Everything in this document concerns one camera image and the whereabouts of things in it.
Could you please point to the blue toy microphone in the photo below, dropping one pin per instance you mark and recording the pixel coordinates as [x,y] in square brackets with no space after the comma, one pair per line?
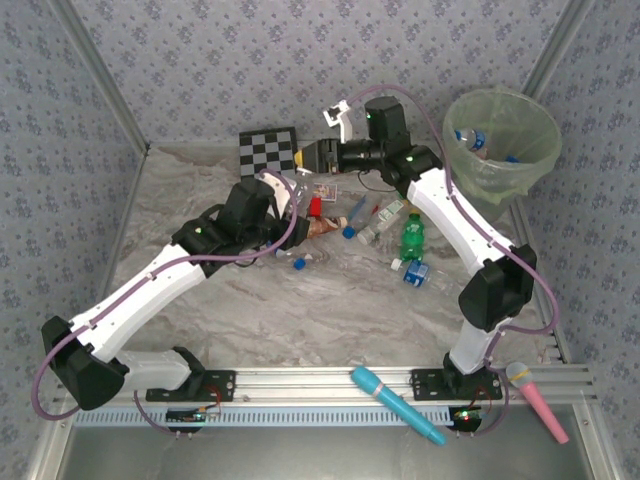
[390,400]

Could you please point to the right circuit board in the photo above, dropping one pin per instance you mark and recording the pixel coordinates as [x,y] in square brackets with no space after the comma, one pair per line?
[465,416]

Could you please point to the aluminium front rail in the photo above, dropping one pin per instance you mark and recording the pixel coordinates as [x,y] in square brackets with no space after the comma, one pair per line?
[310,382]

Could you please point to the bottle with white green label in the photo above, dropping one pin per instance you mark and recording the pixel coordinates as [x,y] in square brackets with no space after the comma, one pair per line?
[390,212]

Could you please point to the clear bottle light blue label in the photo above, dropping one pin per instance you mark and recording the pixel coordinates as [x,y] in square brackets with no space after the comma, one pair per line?
[472,140]

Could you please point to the circuit board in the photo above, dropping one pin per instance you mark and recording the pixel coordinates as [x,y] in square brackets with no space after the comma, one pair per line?
[192,416]
[465,416]

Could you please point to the left circuit board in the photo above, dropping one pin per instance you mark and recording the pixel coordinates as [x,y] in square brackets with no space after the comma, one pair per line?
[192,416]

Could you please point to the purple playing card box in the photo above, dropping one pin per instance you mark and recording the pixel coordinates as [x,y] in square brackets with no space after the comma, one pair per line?
[326,192]

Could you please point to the clear bottle blue label white cap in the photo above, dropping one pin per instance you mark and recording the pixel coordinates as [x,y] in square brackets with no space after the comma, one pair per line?
[417,274]

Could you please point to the black grey chessboard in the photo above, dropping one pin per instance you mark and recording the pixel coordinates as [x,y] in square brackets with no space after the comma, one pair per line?
[260,150]

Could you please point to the bin with green liner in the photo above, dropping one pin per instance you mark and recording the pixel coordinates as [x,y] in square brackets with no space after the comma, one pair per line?
[505,185]

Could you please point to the aluminium side rail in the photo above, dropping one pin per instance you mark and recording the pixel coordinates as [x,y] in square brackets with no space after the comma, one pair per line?
[545,345]

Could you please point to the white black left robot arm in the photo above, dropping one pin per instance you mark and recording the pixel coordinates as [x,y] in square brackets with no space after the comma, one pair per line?
[140,295]

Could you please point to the aluminium corner post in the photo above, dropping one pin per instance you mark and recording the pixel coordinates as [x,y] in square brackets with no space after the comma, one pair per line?
[555,45]
[102,70]

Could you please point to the green soda bottle yellow cap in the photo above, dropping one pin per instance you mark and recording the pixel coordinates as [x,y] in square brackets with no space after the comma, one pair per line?
[412,235]

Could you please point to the red plastic block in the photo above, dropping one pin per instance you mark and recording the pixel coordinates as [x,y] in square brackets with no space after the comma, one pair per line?
[315,207]

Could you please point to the pink toy microphone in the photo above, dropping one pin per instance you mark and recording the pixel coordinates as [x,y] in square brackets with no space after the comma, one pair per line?
[537,405]

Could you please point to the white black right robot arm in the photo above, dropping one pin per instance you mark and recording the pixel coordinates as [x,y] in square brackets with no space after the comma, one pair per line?
[450,215]

